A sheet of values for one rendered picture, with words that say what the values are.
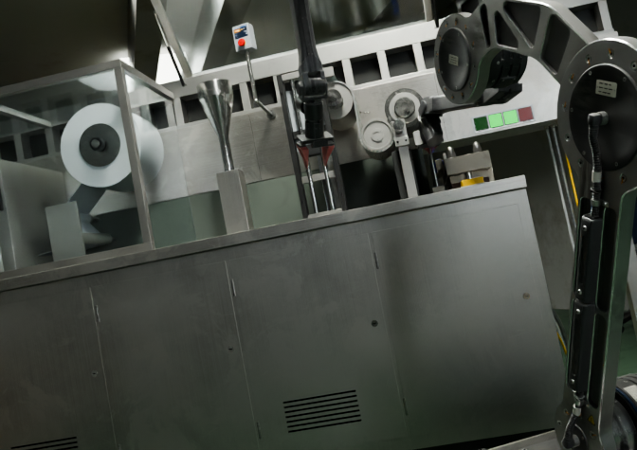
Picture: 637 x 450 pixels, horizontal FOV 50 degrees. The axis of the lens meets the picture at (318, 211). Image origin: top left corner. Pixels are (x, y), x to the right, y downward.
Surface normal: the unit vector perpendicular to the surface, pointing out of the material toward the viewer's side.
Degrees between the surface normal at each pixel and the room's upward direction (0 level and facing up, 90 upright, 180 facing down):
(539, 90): 90
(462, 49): 90
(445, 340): 90
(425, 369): 90
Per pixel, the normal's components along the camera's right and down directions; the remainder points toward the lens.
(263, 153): -0.14, -0.05
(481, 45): -0.94, 0.16
